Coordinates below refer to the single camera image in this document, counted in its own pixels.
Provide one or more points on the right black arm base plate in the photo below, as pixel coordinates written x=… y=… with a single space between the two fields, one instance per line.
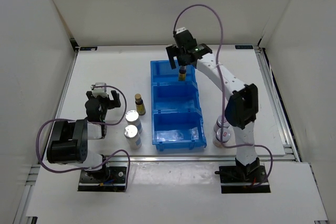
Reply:
x=233 y=182

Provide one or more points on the right blue corner label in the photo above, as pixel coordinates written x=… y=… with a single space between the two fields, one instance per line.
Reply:
x=244 y=47

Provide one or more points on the blue corner label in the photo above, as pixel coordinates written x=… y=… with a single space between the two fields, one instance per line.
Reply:
x=88 y=48
x=244 y=47

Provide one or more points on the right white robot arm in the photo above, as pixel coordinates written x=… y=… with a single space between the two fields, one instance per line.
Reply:
x=242 y=99

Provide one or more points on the red-label lid jar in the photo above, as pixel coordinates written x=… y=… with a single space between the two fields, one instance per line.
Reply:
x=221 y=137
x=221 y=123

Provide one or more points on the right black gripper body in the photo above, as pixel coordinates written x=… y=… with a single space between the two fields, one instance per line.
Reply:
x=181 y=57

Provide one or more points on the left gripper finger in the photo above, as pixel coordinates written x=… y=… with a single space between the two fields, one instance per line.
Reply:
x=89 y=95
x=115 y=102

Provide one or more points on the left blue corner label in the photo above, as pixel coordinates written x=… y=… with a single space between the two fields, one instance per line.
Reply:
x=88 y=48

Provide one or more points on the blue three-compartment plastic bin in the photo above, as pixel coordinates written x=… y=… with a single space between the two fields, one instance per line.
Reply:
x=177 y=121

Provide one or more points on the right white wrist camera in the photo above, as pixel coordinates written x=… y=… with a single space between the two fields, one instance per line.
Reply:
x=180 y=30

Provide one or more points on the silver-lid white jar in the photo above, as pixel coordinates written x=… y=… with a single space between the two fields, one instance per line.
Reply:
x=133 y=118
x=132 y=135

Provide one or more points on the rear silver-lid white jar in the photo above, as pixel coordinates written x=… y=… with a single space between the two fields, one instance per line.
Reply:
x=133 y=118

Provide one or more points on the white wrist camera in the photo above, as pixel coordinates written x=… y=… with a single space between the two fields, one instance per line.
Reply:
x=99 y=89
x=180 y=30

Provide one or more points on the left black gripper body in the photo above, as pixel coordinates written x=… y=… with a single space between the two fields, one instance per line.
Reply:
x=103 y=102

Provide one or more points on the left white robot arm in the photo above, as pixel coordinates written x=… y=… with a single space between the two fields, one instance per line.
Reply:
x=68 y=144

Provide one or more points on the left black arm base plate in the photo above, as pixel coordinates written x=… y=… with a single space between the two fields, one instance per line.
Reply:
x=111 y=178

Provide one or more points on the brown bottle yellow label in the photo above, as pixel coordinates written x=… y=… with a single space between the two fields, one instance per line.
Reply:
x=139 y=104
x=182 y=73

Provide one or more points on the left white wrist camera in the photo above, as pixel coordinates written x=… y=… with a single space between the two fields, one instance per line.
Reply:
x=99 y=89

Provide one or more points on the front silver-lid white jar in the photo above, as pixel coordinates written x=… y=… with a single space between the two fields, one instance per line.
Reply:
x=132 y=135

